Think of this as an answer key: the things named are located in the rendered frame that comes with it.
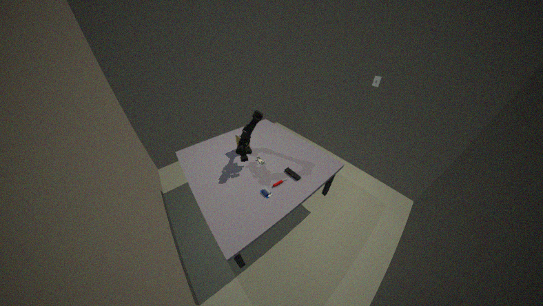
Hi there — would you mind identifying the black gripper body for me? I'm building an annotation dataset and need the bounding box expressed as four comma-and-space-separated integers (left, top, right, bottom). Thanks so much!
240, 148, 248, 162

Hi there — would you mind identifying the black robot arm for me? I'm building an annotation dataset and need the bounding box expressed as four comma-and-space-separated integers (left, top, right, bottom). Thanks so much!
236, 110, 263, 155

